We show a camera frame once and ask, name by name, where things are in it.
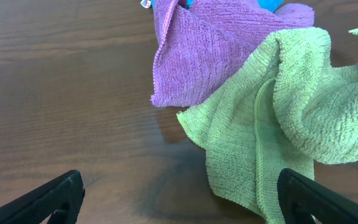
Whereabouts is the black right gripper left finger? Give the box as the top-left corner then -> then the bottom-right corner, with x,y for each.
0,170 -> 85,224

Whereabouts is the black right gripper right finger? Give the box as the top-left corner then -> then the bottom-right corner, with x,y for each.
277,168 -> 358,224

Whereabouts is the light green microfiber cloth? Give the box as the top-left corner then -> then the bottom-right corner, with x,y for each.
177,27 -> 358,223

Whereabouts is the purple microfiber cloth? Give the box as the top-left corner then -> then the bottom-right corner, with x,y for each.
150,0 -> 314,107

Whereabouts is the blue microfiber cloth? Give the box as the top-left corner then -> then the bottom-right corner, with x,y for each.
150,0 -> 285,13

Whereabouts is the white cloth label tag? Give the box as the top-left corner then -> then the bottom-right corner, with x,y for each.
140,0 -> 152,9

